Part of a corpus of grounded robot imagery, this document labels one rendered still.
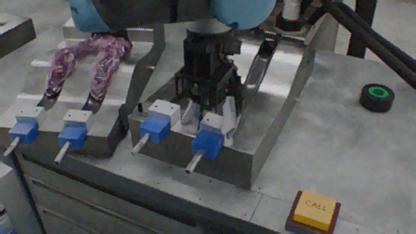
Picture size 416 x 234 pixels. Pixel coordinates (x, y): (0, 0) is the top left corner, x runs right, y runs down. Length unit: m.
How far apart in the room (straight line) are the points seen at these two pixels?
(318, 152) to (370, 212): 0.17
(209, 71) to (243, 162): 0.20
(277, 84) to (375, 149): 0.25
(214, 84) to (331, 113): 0.46
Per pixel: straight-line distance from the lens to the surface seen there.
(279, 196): 0.77
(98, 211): 1.12
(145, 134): 0.76
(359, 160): 0.88
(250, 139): 0.74
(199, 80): 0.60
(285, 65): 0.92
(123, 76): 0.95
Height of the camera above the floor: 1.36
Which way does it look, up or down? 37 degrees down
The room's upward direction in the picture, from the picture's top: straight up
